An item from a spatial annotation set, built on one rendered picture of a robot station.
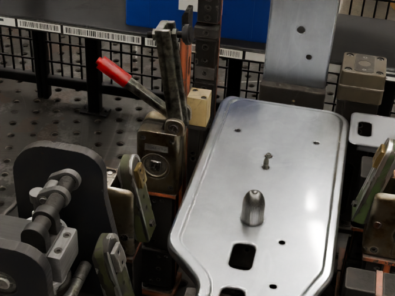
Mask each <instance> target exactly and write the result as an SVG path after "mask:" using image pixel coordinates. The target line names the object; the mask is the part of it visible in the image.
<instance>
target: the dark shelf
mask: <svg viewBox="0 0 395 296"><path fill-rule="evenodd" d="M0 26H3V27H7V28H15V29H24V30H29V31H38V32H47V33H55V34H60V35H68V36H75V37H79V38H86V39H93V40H98V41H105V42H113V43H121V44H125V45H133V46H141V47H146V48H153V49H157V47H156V41H153V38H147V31H153V29H154V28H146V27H141V26H132V25H127V24H126V0H0ZM265 51H266V43H260V42H251V41H243V40H237V39H229V38H220V50H219V58H223V59H231V60H239V61H244V62H251V63H259V64H264V62H265ZM345 52H350V53H358V54H363V55H371V56H379V57H384V58H386V59H387V64H386V80H385V82H390V83H395V21H392V20H386V19H378V18H369V17H364V16H356V15H347V14H337V21H336V27H335V32H334V39H333V46H332V53H331V57H330V64H329V71H328V73H329V74H335V75H340V67H341V65H342V61H343V56H344V53H345Z"/></svg>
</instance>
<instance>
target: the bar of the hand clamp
mask: <svg viewBox="0 0 395 296"><path fill-rule="evenodd" d="M147 38H153V41H156V47H157V52H158V59H159V66H160V74H161V78H162V85H163V92H164V97H165V105H166V112H167V116H168V119H170V118H177V119H180V120H181V121H182V122H183V123H184V125H185V126H188V125H189V118H188V110H187V105H186V96H185V88H184V83H183V75H182V67H181V61H180V53H179V45H178V40H179V38H182V41H183V43H185V45H191V43H192V42H193V40H194V30H193V27H192V26H191V24H185V25H184V27H183V28H182V31H179V29H177V28H176V23H175V21H168V20H167V21H160V22H159V24H158V26H157V27H156V29H153V31H147ZM182 115H184V117H185V119H184V121H183V117H182Z"/></svg>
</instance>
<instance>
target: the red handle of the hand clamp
mask: <svg viewBox="0 0 395 296"><path fill-rule="evenodd" d="M95 63H96V64H97V67H96V68H97V69H99V70H100V71H101V72H102V73H104V74H105V75H106V76H108V77H109V78H111V79H112V80H113V81H115V82H116V83H117V84H119V85H120V86H122V87H123V88H124V87H125V88H127V89H128V90H129V91H131V92H132V93H133V94H134V95H136V96H137V97H139V98H140V99H142V100H143V101H144V102H145V103H147V104H148V105H149V106H151V107H152V108H154V109H155V110H157V111H158V112H159V113H160V114H162V115H163V116H164V117H166V118H168V116H167V112H166V105H165V102H164V101H163V100H162V99H160V98H159V97H157V96H156V95H155V94H154V93H152V92H151V91H150V90H148V89H147V88H145V87H144V86H143V85H141V84H140V83H139V82H137V81H136V80H134V79H133V78H132V76H131V75H130V74H128V73H127V72H126V71H125V70H123V69H122V68H120V67H119V66H118V65H117V64H115V63H114V62H112V61H111V60H110V59H108V58H107V57H106V56H104V57H103V58H101V57H99V58H98V60H97V61H96V62H95Z"/></svg>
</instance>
